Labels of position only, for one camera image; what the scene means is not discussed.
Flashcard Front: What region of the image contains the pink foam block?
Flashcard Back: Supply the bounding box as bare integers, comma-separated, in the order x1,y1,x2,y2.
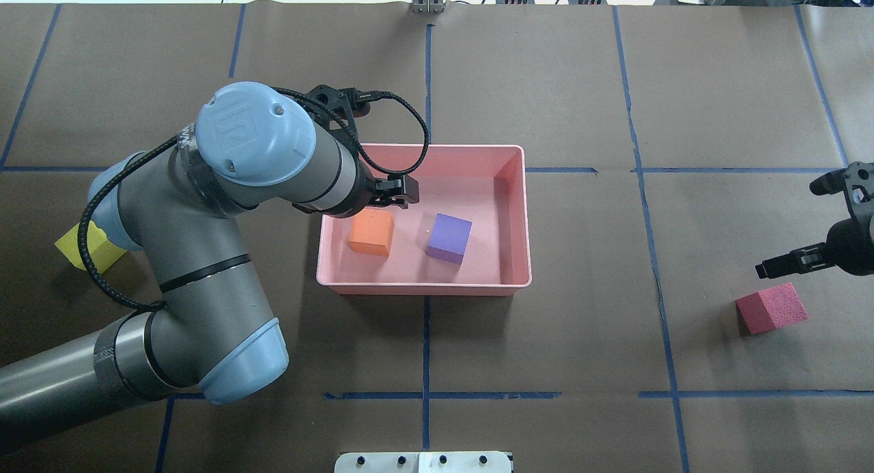
735,283,808,335

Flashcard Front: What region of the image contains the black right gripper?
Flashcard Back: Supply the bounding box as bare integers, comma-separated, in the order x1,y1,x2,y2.
755,162,873,279

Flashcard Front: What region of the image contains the pink plastic bin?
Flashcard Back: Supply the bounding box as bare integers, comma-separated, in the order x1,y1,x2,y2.
316,145,533,296

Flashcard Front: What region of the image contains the purple foam block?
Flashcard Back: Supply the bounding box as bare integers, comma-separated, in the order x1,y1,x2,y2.
425,214,473,265

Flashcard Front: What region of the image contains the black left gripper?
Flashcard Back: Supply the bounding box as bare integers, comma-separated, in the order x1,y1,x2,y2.
305,85,419,210

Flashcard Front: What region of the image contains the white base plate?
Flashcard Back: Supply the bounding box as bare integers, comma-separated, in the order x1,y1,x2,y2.
334,450,515,472

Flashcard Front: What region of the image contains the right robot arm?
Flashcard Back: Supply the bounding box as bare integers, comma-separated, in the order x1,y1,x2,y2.
755,162,873,279

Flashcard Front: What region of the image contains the orange foam block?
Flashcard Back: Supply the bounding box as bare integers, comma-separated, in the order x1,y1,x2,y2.
347,209,395,257

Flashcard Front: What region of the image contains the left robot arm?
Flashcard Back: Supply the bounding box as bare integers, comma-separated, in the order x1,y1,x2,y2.
2,81,430,455

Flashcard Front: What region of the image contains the yellow foam block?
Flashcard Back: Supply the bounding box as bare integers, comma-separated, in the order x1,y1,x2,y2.
54,221,128,274

